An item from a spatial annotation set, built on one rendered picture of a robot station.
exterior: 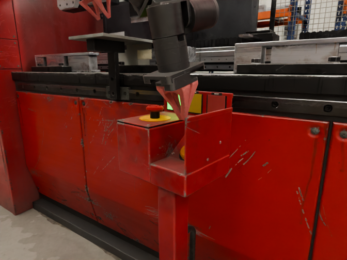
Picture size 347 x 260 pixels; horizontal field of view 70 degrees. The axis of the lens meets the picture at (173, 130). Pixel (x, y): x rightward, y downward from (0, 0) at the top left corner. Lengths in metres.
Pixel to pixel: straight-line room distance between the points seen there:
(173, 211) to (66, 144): 0.88
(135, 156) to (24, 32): 1.37
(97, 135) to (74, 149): 0.21
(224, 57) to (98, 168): 0.76
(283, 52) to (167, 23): 0.48
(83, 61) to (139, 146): 0.90
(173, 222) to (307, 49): 0.59
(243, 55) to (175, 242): 0.59
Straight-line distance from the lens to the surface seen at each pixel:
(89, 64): 1.33
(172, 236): 0.63
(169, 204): 0.59
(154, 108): 0.55
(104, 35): 0.86
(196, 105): 0.59
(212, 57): 1.19
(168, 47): 0.43
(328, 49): 0.82
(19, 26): 1.78
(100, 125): 1.12
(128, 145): 0.55
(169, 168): 0.48
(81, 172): 1.33
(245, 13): 1.45
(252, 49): 0.85
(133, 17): 1.16
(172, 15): 0.43
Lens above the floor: 0.89
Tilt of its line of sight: 14 degrees down
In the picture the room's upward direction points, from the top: straight up
